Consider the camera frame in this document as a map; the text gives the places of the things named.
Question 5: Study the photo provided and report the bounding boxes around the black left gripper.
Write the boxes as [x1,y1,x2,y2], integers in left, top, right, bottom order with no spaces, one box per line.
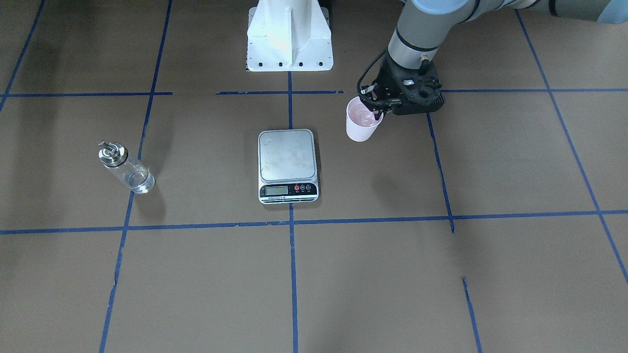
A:
[357,51,445,121]

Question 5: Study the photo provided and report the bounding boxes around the pink plastic cup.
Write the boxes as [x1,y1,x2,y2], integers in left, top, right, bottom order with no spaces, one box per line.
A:
[346,97,385,142]

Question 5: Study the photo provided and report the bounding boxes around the clear glass sauce bottle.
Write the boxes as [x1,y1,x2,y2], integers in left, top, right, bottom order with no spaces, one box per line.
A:
[98,141,156,194]

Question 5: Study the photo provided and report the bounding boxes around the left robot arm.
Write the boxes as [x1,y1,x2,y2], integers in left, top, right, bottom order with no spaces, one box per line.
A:
[357,0,628,122]

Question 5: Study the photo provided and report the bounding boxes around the grey digital kitchen scale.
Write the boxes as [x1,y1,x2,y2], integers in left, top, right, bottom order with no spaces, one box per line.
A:
[258,129,320,204]

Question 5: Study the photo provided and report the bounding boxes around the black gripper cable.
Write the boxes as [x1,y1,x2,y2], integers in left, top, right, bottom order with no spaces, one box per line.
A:
[357,48,388,99]

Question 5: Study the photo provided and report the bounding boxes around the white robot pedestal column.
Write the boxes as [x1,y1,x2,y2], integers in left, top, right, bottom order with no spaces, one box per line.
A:
[245,0,334,72]

